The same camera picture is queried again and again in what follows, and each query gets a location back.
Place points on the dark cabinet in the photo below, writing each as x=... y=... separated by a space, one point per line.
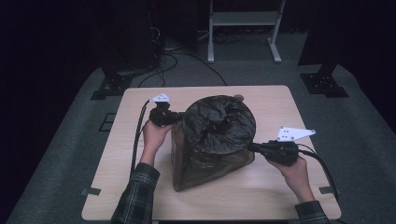
x=140 y=31

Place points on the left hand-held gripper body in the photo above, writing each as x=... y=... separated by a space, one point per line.
x=163 y=116

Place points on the black stand base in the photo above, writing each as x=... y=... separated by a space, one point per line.
x=113 y=85
x=323 y=84

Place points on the person's right hand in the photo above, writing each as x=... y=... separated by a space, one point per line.
x=297 y=177

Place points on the round table grommet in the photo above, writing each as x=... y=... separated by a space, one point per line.
x=239 y=96

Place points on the white metal stand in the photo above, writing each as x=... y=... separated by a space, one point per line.
x=243 y=18

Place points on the person's left hand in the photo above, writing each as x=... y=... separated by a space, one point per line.
x=154 y=137

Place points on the grey tape strip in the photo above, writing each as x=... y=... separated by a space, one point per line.
x=327 y=190
x=91 y=191

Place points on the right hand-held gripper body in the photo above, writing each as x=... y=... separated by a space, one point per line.
x=280 y=152

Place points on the black plastic garbage bag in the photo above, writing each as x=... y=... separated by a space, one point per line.
x=214 y=124

